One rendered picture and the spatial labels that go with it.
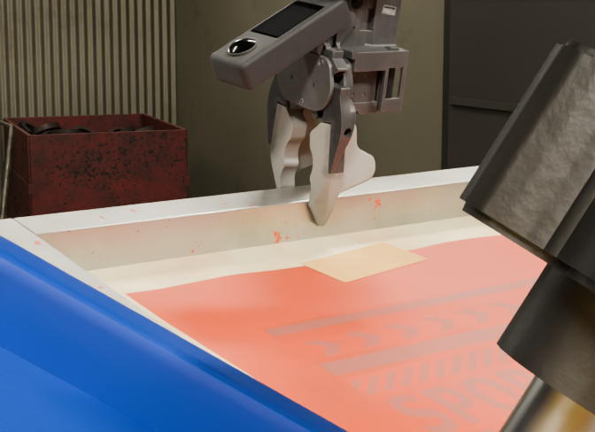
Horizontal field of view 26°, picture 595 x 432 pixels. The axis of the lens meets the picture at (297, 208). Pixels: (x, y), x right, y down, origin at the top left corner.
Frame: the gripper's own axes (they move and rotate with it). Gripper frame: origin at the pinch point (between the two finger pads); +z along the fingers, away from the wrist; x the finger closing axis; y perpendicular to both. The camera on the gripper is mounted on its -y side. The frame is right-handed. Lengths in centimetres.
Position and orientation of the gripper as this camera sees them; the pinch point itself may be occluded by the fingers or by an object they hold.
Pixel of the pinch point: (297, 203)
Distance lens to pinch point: 109.8
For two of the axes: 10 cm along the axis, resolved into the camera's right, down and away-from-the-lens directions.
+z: -1.1, 9.5, 3.0
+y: 7.9, -1.0, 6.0
